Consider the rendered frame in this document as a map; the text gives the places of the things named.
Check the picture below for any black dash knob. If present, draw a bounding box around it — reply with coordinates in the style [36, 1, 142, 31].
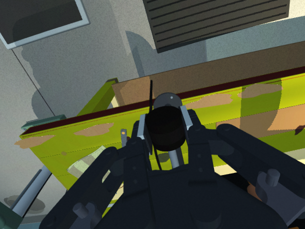
[145, 105, 187, 170]

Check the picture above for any brown back board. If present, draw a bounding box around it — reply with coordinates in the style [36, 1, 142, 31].
[111, 40, 305, 107]

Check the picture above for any small grey toggle switch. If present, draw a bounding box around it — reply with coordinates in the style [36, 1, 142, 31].
[120, 128, 129, 147]

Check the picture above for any dark louvred wall vent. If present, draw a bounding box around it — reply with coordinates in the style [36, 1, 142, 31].
[142, 0, 291, 54]

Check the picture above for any teal flat tray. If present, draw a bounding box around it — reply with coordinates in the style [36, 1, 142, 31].
[20, 114, 67, 131]

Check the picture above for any grey round knob bezel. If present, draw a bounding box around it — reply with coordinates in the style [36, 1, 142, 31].
[152, 92, 183, 112]

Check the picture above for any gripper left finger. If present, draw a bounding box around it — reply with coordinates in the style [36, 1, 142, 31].
[39, 113, 153, 229]

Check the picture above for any grey tube leg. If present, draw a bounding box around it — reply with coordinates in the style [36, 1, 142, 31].
[10, 165, 53, 218]

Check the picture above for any dark green box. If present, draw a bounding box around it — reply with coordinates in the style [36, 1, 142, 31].
[0, 201, 25, 229]

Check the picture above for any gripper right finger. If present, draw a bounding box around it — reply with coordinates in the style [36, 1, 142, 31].
[179, 104, 305, 226]

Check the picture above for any yellow-green test stand body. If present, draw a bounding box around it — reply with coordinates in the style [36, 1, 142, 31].
[19, 68, 305, 191]

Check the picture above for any white framed window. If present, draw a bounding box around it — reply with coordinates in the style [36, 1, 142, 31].
[0, 0, 91, 50]

